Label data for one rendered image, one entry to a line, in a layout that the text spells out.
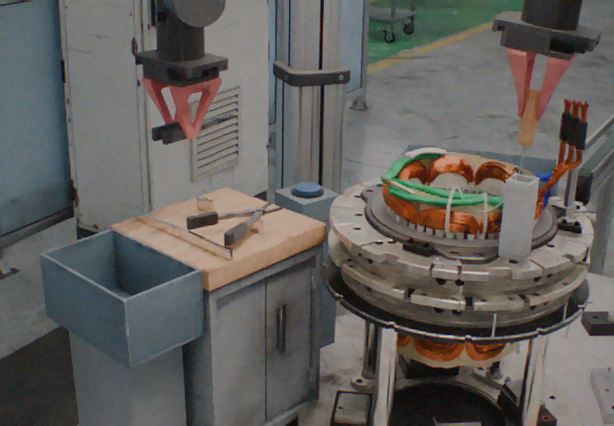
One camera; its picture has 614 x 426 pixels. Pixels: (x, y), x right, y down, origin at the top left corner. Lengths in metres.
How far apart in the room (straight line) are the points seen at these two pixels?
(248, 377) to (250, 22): 2.66
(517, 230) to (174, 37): 0.44
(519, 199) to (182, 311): 0.39
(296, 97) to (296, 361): 0.47
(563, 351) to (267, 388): 0.53
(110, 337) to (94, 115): 2.47
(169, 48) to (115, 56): 2.23
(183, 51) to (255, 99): 2.73
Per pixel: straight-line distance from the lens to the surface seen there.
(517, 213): 0.94
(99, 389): 1.07
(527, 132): 0.92
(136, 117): 3.24
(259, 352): 1.10
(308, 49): 1.42
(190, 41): 1.02
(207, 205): 1.13
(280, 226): 1.09
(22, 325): 3.15
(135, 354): 0.96
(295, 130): 1.44
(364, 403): 1.15
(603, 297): 1.64
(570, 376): 1.38
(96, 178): 3.48
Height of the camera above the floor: 1.49
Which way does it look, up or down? 22 degrees down
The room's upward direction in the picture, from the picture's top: 1 degrees clockwise
